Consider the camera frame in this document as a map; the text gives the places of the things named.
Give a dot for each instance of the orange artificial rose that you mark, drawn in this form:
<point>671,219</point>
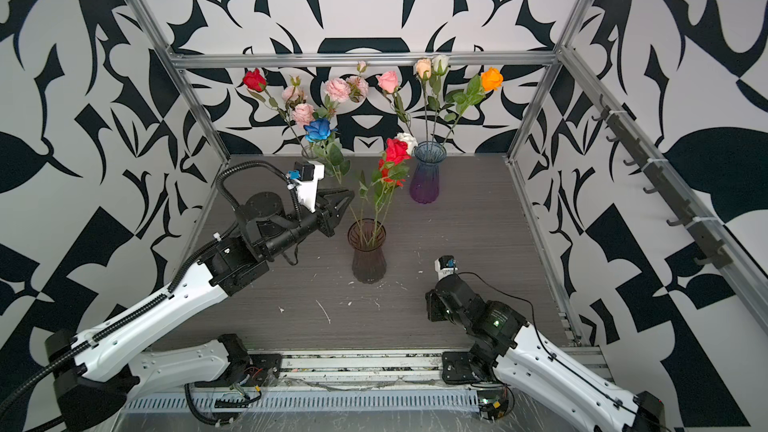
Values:
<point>459,101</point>

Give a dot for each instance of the wall hook rail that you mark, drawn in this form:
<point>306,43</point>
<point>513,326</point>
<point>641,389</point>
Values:
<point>666,182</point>

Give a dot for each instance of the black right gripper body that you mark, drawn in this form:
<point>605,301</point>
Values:
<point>438,310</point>

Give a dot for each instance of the red artificial rose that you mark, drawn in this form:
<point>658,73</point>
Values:
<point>389,178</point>
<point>257,86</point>
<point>395,151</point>

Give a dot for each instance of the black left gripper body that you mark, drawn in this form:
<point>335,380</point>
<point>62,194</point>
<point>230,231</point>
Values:
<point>321,218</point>

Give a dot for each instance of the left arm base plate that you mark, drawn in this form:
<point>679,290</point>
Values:
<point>262,370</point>

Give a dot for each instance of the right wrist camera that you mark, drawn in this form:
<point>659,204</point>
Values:
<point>445,266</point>

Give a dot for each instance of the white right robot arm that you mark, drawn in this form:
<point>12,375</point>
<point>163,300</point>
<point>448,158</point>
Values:
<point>508,348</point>

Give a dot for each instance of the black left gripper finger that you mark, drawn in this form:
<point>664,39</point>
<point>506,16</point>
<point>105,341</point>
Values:
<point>336,216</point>
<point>335,197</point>

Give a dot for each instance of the white cable duct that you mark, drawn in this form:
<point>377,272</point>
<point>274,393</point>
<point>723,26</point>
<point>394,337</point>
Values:
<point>344,401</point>

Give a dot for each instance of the light pink artificial rose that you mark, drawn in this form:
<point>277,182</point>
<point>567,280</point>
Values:
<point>389,85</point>

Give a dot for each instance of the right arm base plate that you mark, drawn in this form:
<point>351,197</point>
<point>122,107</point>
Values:
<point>465,368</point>

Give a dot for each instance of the blue artificial rose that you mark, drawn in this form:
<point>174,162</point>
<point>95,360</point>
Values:
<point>320,188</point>

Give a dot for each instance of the peach artificial rose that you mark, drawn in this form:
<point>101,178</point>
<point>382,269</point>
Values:
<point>423,70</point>

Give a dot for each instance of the dark red glass vase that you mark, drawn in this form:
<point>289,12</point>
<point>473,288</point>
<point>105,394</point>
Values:
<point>367,237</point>

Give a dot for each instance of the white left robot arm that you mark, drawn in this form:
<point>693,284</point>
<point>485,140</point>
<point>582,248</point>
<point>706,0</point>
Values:
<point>99,370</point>

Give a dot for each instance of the blue purple glass vase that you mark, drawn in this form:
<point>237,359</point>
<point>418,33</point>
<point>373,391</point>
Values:
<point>425,181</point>

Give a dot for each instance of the aluminium front rail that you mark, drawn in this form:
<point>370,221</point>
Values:
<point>336,369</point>

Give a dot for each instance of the pink carnation spray stem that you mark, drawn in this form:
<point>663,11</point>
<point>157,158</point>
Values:
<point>299,117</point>

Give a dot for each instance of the pink peony stem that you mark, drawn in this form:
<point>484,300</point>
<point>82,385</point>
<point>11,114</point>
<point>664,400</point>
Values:
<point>339,91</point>

